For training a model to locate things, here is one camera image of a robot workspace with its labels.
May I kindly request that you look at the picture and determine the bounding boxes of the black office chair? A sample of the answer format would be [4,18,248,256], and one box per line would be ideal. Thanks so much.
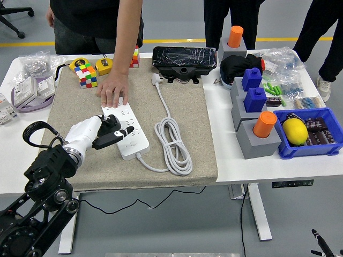
[0,0,35,39]

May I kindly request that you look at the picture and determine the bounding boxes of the round yellow tape measure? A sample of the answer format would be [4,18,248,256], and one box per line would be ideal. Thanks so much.
[54,57,91,81]

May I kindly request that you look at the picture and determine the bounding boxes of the grey-brown mat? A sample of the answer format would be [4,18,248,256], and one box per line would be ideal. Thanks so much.
[40,57,219,192]

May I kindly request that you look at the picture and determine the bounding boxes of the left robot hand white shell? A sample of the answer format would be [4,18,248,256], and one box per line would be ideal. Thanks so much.
[63,114,135,155]

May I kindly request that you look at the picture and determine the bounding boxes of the thin black adapter cord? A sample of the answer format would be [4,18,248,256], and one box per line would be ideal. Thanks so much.
[79,186,207,215]

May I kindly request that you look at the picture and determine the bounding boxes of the white label card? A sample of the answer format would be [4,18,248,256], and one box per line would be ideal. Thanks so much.
[264,59,278,73]

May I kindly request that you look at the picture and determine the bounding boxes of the person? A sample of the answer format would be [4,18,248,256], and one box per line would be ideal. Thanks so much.
[293,0,343,102]
[203,0,265,50]
[45,0,144,56]

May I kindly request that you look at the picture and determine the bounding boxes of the grey block with hole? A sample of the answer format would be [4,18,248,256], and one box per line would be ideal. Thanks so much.
[235,119,282,160]
[217,37,248,64]
[229,77,249,100]
[230,95,269,132]

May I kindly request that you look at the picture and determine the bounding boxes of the blue block peg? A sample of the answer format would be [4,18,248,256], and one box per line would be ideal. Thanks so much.
[241,67,263,92]
[243,87,267,113]

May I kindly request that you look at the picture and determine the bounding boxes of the person's right hand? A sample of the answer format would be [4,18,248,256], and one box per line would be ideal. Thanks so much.
[45,5,56,27]

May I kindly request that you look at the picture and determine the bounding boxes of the purple tray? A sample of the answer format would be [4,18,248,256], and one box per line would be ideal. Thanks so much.
[10,76,56,112]

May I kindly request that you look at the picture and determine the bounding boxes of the square yellow tape measure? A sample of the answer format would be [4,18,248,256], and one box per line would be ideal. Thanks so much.
[94,52,114,77]

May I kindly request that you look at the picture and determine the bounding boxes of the white circuit breaker modules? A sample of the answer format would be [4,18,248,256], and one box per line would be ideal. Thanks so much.
[0,92,18,125]

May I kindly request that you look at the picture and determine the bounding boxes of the white socket box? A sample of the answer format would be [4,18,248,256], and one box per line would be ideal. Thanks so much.
[12,77,38,107]
[36,76,56,97]

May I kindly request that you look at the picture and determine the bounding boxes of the black table power cable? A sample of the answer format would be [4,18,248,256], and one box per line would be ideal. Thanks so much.
[239,184,249,257]

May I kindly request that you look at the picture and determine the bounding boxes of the white power strip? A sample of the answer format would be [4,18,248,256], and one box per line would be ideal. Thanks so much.
[101,100,150,161]

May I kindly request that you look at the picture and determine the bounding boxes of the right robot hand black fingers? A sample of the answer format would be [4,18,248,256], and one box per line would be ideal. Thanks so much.
[310,229,343,257]

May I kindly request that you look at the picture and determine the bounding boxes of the white power strip cord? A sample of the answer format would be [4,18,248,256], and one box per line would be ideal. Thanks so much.
[135,73,193,177]

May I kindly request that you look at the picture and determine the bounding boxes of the person's left hand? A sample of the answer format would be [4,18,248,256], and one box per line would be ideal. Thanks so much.
[95,71,130,109]

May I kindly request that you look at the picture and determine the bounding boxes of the colourful puzzle cube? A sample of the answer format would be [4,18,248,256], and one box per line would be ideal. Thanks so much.
[129,44,140,69]
[73,63,98,89]

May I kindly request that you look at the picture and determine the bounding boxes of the grey under-table control box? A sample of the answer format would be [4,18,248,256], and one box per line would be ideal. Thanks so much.
[229,184,249,200]

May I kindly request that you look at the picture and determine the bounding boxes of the black cloth bundle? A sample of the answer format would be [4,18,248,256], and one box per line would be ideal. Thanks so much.
[219,53,265,85]

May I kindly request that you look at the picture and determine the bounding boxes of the black table control panel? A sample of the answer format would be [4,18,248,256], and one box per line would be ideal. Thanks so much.
[271,179,314,188]

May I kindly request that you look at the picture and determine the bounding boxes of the dark brown capacitor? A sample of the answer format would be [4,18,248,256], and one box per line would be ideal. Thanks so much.
[265,96,282,107]
[320,130,337,145]
[305,117,328,131]
[307,131,324,147]

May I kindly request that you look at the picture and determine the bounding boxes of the white table leg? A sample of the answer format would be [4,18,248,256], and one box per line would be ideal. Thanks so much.
[58,211,79,255]
[246,183,273,241]

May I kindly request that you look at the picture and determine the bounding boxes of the clear bag of screws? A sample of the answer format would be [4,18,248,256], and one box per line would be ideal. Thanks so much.
[18,50,66,81]

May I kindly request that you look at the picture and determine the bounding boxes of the small black object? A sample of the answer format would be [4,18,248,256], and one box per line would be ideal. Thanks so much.
[285,112,302,123]

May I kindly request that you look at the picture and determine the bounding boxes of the clear bag of resistors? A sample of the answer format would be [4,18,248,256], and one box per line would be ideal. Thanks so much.
[293,95,326,110]
[277,71,305,99]
[261,47,306,73]

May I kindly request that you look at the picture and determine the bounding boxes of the black plastic device housing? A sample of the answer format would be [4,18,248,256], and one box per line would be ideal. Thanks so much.
[151,46,217,84]

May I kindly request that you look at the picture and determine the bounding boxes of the blue plastic bin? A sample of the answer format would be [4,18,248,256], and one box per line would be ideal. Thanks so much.
[272,107,343,160]

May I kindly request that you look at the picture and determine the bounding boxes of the yellow lemon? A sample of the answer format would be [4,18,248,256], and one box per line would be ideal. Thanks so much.
[282,118,308,147]

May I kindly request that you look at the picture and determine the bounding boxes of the white round dish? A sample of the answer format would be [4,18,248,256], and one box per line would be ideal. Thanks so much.
[219,70,234,90]

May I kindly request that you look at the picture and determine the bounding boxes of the orange cylinder peg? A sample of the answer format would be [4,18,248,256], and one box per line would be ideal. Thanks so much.
[227,25,244,49]
[252,111,277,139]

